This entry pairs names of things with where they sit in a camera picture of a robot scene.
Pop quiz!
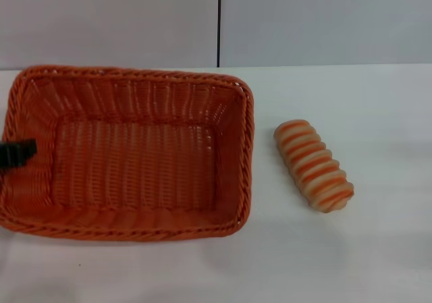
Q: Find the orange woven plastic basket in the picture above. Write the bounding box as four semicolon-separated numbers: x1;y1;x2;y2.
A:
0;65;255;244

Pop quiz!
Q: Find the striped orange white bread roll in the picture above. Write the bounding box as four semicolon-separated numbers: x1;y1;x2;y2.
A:
273;117;355;213

